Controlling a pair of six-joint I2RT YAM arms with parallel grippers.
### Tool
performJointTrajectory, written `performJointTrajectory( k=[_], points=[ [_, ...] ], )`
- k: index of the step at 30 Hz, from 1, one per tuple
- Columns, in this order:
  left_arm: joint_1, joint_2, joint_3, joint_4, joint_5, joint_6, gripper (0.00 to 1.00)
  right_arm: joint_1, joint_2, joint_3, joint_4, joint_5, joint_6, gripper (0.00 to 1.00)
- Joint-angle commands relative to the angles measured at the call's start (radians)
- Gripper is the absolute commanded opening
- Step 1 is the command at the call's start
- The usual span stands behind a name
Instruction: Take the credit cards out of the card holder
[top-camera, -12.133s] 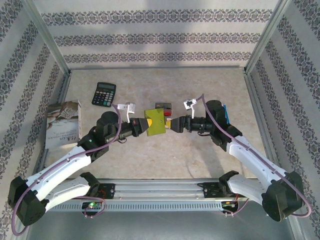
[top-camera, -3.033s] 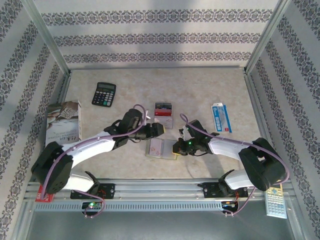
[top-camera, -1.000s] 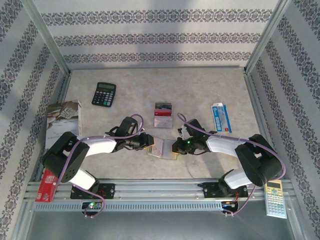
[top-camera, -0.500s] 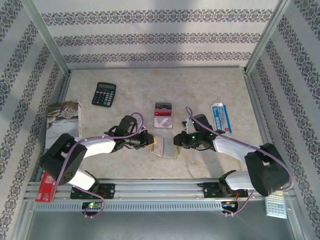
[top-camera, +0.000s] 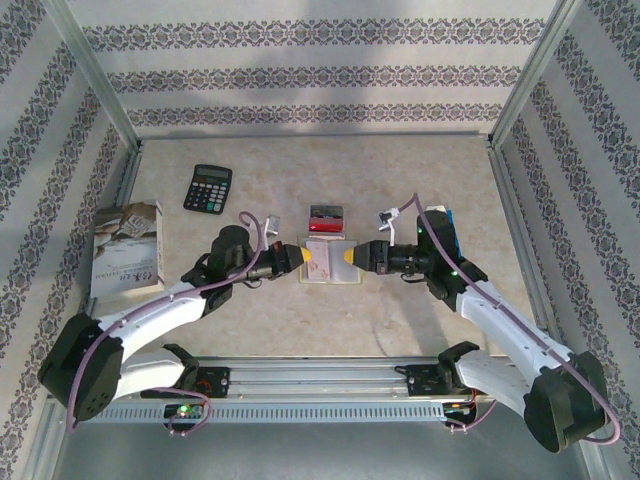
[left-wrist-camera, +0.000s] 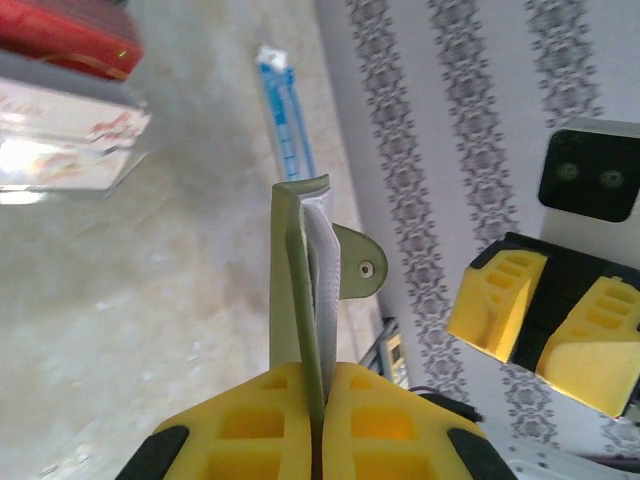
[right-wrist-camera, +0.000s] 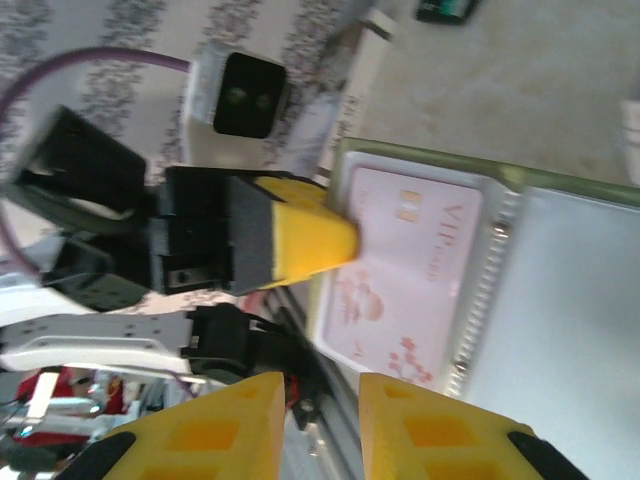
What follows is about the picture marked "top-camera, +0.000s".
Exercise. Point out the red card box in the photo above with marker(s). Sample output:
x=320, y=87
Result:
x=325, y=226

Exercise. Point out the aluminium back strip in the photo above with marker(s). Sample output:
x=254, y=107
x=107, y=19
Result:
x=310, y=135

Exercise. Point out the blue white ruler set pouch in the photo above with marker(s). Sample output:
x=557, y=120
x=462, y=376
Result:
x=454, y=225

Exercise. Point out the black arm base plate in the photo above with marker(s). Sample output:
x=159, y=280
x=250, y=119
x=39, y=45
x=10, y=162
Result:
x=420, y=382
x=215, y=382

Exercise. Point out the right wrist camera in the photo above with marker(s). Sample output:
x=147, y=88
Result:
x=386, y=218

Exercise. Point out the clear plastic card holder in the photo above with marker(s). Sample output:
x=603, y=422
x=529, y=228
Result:
x=342, y=265

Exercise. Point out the small controller board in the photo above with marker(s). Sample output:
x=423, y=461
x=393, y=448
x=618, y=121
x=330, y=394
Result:
x=457, y=407
x=184, y=411

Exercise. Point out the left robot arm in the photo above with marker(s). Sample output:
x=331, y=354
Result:
x=150, y=315

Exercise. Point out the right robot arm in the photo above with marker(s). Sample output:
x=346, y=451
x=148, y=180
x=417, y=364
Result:
x=505, y=325

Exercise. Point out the black card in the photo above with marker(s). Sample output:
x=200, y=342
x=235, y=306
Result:
x=326, y=210

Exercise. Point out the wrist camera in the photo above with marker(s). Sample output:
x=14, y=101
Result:
x=386, y=218
x=273, y=225

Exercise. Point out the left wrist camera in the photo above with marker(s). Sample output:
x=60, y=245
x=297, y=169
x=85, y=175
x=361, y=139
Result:
x=273, y=225

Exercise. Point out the black desk calculator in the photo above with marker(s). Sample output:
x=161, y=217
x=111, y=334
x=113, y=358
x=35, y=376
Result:
x=207, y=192

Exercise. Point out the paperback book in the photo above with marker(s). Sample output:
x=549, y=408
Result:
x=125, y=250

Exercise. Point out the aluminium side rail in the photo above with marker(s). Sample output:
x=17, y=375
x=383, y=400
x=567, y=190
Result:
x=520, y=240
x=127, y=175

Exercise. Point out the aluminium frame post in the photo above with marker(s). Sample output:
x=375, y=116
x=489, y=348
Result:
x=530, y=75
x=90, y=70

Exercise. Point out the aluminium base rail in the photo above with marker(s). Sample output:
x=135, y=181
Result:
x=320, y=380

